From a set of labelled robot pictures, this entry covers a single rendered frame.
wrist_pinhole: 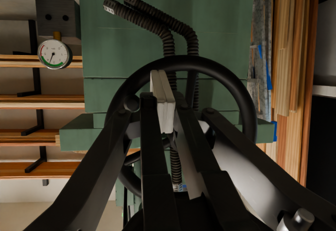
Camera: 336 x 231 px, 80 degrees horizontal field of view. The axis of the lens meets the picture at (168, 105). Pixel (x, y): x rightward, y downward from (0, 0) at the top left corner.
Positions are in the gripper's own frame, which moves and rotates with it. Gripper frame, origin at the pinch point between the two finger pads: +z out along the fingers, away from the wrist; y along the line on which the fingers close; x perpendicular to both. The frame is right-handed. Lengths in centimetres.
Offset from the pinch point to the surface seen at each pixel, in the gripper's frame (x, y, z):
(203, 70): -2.8, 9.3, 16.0
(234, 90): -6.2, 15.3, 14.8
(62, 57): -4.8, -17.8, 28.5
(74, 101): -114, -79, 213
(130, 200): -76, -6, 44
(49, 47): -3.1, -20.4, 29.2
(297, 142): -98, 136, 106
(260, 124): -23.4, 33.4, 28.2
